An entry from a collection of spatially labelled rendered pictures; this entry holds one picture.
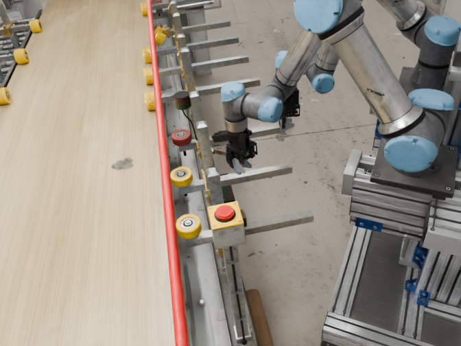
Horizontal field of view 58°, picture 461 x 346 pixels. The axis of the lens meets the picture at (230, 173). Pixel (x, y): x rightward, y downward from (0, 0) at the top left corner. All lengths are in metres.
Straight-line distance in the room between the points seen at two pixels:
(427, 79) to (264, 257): 1.26
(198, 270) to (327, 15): 1.00
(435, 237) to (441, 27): 0.74
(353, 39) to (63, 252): 1.03
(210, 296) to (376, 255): 0.95
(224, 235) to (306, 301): 1.35
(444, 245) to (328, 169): 1.68
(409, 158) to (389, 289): 1.04
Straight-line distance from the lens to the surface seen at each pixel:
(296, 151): 3.06
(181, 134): 1.73
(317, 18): 1.01
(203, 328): 1.46
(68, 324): 1.25
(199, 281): 1.56
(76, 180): 1.67
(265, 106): 1.25
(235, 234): 0.92
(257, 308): 2.11
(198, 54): 4.05
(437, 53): 1.68
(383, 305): 2.01
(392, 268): 2.14
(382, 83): 1.06
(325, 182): 2.81
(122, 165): 1.64
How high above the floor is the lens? 1.88
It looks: 40 degrees down
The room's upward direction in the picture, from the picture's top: 7 degrees counter-clockwise
